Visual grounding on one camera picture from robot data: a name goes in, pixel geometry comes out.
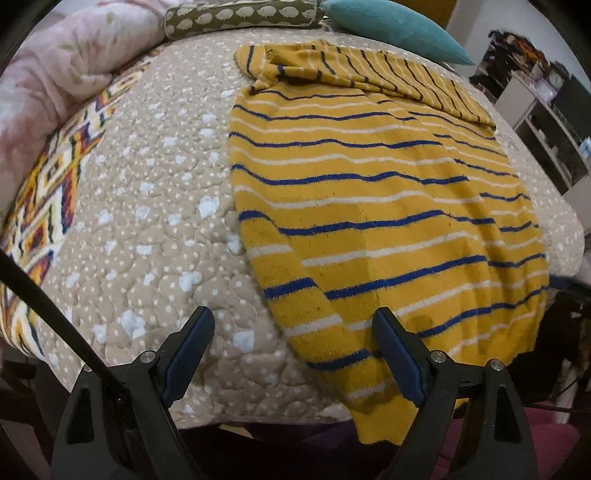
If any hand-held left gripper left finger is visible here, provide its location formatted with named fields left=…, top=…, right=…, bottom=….
left=50, top=306, right=216, bottom=480

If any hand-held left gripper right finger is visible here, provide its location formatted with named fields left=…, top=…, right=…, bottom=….
left=372, top=307, right=539, bottom=480

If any yellow striped knit sweater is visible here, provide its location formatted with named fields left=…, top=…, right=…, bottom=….
left=228, top=40, right=551, bottom=446

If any beige dotted quilted blanket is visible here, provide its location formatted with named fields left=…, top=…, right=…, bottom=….
left=37, top=21, right=586, bottom=425

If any dark red cloth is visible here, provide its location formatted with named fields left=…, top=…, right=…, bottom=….
left=436, top=401, right=580, bottom=480

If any colourful diamond pattern blanket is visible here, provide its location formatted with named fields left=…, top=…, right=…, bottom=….
left=0, top=48, right=160, bottom=358

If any white shelf unit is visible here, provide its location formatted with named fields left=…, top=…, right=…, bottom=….
left=494, top=62, right=591, bottom=195

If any pink floral fleece blanket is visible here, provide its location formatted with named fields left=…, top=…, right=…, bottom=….
left=0, top=0, right=178, bottom=217

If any teal pillow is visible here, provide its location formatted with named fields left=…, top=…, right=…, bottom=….
left=320, top=0, right=476, bottom=65

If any olive hedgehog print pillow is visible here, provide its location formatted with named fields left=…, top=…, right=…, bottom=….
left=164, top=0, right=326, bottom=42

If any black strap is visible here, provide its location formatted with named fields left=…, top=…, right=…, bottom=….
left=0, top=251, right=139, bottom=407

